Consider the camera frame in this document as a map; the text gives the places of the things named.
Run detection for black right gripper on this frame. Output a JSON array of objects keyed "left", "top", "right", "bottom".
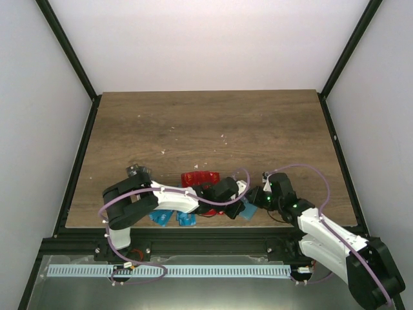
[{"left": 245, "top": 186, "right": 282, "bottom": 212}]

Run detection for blue card holder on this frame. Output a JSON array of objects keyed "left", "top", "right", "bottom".
[{"left": 239, "top": 197, "right": 257, "bottom": 221}]

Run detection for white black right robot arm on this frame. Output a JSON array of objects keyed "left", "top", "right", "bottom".
[{"left": 246, "top": 172, "right": 406, "bottom": 309}]

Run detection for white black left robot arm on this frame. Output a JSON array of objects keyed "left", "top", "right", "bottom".
[{"left": 98, "top": 171, "right": 250, "bottom": 261}]

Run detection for red credit card pile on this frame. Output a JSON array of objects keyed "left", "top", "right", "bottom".
[{"left": 181, "top": 170, "right": 220, "bottom": 188}]

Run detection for blue credit card pile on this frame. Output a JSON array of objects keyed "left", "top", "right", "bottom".
[{"left": 176, "top": 211, "right": 196, "bottom": 227}]

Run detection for black credit card pile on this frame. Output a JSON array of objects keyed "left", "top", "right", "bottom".
[{"left": 126, "top": 164, "right": 152, "bottom": 178}]

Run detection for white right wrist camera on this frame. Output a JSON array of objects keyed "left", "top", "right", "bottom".
[{"left": 262, "top": 172, "right": 272, "bottom": 192}]

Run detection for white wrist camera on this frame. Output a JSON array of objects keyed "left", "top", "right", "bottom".
[
  {"left": 262, "top": 172, "right": 272, "bottom": 192},
  {"left": 236, "top": 180, "right": 250, "bottom": 198}
]

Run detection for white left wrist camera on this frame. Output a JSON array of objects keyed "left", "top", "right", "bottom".
[{"left": 236, "top": 180, "right": 250, "bottom": 198}]

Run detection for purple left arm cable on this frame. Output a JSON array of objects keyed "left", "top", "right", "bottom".
[{"left": 97, "top": 167, "right": 252, "bottom": 287}]

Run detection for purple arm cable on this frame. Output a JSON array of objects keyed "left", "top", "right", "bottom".
[
  {"left": 97, "top": 167, "right": 252, "bottom": 287},
  {"left": 274, "top": 163, "right": 394, "bottom": 307}
]

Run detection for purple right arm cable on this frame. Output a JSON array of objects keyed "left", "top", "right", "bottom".
[{"left": 274, "top": 163, "right": 394, "bottom": 307}]

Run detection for grey metal base plate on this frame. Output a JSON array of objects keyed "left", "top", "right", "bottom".
[{"left": 28, "top": 256, "right": 358, "bottom": 309}]

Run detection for black front frame rail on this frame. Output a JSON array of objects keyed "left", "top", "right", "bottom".
[{"left": 39, "top": 227, "right": 304, "bottom": 262}]

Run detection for light blue slotted cable duct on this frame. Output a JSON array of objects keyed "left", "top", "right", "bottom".
[{"left": 47, "top": 264, "right": 291, "bottom": 279}]

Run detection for black right frame post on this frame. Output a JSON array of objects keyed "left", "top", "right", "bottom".
[{"left": 318, "top": 0, "right": 383, "bottom": 99}]

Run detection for black frame post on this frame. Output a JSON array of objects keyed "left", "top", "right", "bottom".
[
  {"left": 318, "top": 0, "right": 383, "bottom": 99},
  {"left": 34, "top": 0, "right": 98, "bottom": 101}
]

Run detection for black left frame post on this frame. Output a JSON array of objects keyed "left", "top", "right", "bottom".
[{"left": 34, "top": 0, "right": 98, "bottom": 101}]

